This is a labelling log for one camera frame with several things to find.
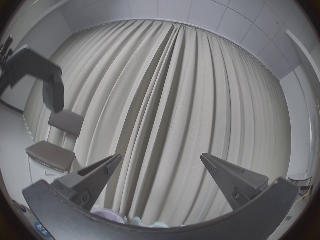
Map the small round table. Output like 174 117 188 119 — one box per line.
288 173 313 187

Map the white curtain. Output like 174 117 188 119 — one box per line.
24 19 292 227

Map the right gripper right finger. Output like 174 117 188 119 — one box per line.
200 153 269 211

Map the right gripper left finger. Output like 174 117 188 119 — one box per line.
51 154 122 213

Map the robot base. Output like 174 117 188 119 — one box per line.
11 200 54 240

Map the purple plastic bag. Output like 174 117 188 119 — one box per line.
89 207 125 224

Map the grey chair with white legs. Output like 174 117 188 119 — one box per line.
25 109 85 177

